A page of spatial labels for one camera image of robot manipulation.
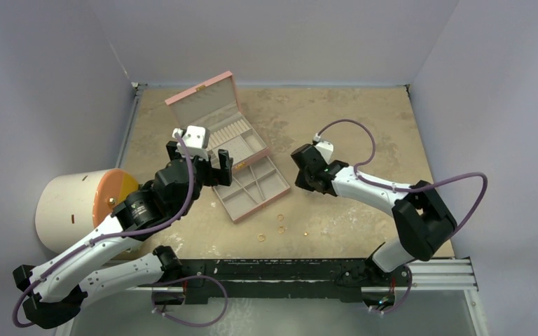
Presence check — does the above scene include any pink jewelry tray drawer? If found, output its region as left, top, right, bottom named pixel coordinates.
left=214, top=157, right=291, bottom=223

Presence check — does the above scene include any pink jewelry box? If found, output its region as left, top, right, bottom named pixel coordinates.
left=165, top=71, right=270, bottom=172

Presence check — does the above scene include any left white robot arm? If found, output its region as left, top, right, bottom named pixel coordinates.
left=12, top=141, right=233, bottom=329

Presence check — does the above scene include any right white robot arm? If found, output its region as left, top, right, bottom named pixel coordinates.
left=291, top=143, right=457, bottom=285

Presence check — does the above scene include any white cylinder orange lid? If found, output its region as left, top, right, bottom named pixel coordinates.
left=34, top=168, right=139, bottom=253

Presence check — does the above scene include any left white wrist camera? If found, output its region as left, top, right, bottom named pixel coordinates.
left=172, top=125, right=209, bottom=161

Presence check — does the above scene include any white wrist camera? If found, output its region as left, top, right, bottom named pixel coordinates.
left=312, top=133, right=334, bottom=164
left=172, top=125, right=209, bottom=161

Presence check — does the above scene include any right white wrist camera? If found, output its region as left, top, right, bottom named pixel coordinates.
left=312, top=133, right=334, bottom=164

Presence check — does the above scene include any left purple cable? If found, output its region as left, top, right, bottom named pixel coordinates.
left=11, top=134, right=195, bottom=329

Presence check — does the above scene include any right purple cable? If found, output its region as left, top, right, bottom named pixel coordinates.
left=317, top=119, right=488, bottom=242

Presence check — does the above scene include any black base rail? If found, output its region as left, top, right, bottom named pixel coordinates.
left=156, top=258, right=411, bottom=307

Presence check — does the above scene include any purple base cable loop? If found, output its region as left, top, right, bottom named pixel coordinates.
left=151, top=275, right=229, bottom=328

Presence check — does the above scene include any aluminium rail frame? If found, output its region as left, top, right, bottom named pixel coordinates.
left=408, top=258, right=478, bottom=291

